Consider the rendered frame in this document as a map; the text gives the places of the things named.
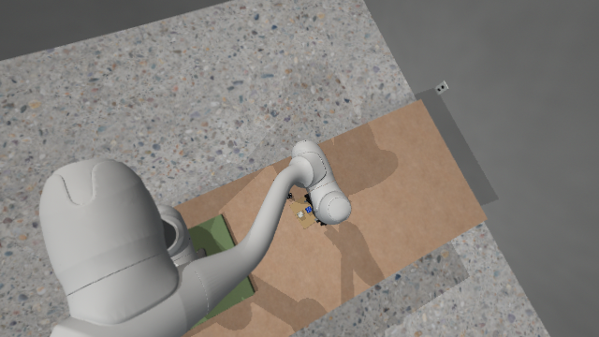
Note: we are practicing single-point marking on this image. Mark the tan flat mat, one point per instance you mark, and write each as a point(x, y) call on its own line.
point(299, 206)

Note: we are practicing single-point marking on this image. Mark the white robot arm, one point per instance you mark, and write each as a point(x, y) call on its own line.
point(98, 219)

